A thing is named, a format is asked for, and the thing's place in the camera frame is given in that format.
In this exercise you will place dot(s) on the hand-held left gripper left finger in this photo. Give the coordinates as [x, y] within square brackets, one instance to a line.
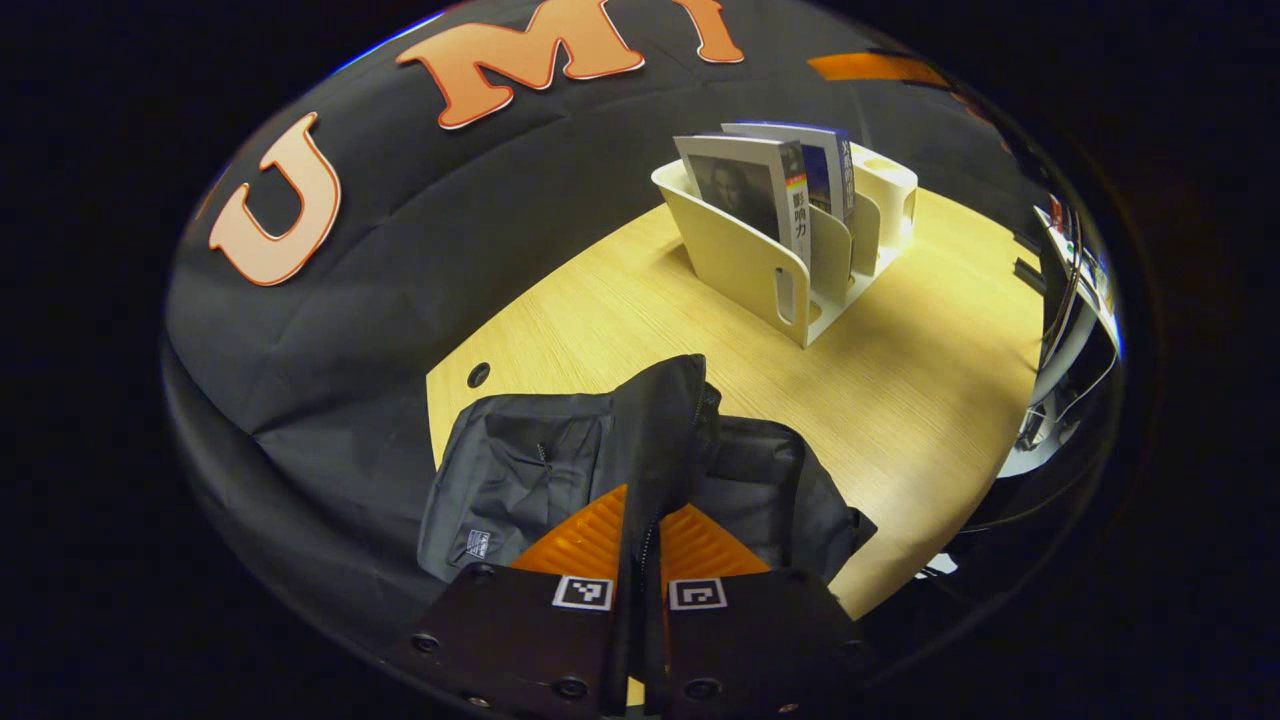
[520, 640]

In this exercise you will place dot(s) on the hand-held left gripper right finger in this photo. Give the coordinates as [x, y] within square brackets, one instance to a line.
[750, 640]

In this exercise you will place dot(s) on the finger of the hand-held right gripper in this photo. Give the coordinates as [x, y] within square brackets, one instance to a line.
[870, 67]

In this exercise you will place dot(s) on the blue book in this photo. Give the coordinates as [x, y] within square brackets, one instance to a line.
[825, 170]

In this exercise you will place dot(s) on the black schoolbag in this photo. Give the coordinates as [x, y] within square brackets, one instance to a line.
[520, 470]

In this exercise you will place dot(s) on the grey portrait cover book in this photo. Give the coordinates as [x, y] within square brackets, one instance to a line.
[740, 185]

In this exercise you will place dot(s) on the white plastic bookshelf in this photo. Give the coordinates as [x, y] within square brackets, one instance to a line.
[740, 265]

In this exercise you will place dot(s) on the white side desk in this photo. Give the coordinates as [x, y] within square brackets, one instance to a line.
[1075, 300]

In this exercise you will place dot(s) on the black backdrop cloth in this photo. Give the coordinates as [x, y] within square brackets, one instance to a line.
[400, 260]

